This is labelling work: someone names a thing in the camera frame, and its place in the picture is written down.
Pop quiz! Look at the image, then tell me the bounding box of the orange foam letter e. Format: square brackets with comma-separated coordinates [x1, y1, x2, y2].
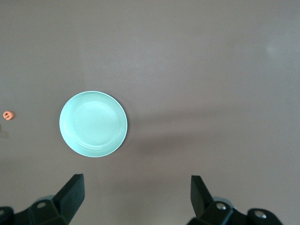
[2, 110, 15, 121]

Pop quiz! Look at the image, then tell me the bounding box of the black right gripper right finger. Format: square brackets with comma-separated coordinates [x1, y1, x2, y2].
[187, 175, 284, 225]

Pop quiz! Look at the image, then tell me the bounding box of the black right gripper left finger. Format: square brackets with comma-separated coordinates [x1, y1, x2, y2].
[0, 173, 85, 225]

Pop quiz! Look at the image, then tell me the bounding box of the light green plate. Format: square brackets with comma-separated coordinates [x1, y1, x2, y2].
[59, 90, 128, 158]

